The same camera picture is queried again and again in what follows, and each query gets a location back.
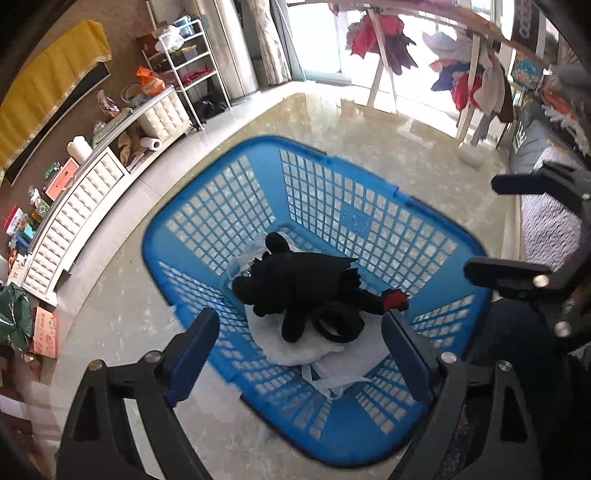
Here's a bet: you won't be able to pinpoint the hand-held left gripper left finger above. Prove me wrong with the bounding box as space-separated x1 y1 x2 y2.
55 307 221 480

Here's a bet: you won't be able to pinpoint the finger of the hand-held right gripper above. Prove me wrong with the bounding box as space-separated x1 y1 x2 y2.
464 257 591 352
492 161 591 215

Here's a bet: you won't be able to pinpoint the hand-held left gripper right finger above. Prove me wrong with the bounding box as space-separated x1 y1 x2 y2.
381 310 543 480

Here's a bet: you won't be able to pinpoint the white towel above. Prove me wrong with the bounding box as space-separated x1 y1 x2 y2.
302 330 389 400

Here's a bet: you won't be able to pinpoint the black ring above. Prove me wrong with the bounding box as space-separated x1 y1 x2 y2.
314 302 365 343

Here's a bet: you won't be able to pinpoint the white quilted cloth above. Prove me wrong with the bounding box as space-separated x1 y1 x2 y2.
244 300 333 368

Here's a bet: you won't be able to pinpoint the black plush dragon toy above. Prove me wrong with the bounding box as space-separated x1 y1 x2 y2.
232 232 410 343

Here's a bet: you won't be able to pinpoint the blue plastic basket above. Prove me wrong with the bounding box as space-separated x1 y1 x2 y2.
141 135 492 467

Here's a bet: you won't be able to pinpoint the chair with grey cover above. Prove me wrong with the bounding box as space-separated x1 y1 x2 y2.
507 65 591 273

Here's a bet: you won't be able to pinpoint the wooden clothes rack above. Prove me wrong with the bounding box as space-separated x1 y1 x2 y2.
330 0 515 151

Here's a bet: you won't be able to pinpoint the cardboard box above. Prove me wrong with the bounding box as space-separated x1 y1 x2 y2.
29 307 61 361

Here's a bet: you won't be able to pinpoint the green bag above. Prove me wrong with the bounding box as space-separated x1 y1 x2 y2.
0 284 34 356

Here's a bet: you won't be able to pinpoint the white television cabinet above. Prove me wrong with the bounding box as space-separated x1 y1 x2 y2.
21 85 195 308

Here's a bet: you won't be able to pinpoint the hanging clothes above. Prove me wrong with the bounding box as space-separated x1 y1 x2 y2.
346 9 513 123

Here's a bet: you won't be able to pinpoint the pink box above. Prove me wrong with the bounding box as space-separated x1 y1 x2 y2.
45 158 79 201

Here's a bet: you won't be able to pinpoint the black bag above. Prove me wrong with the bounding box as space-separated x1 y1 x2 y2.
194 95 230 123

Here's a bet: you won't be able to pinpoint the black television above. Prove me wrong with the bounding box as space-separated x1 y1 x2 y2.
0 64 112 185

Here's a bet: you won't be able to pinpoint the orange bag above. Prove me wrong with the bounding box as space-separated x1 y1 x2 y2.
135 67 165 92

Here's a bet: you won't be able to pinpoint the patterned curtain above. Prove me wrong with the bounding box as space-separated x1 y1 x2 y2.
257 0 296 86

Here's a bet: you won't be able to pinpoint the white shelf rack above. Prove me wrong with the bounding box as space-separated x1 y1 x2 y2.
141 18 232 132

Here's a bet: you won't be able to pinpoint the standing air conditioner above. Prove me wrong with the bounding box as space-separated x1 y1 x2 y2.
215 0 260 100

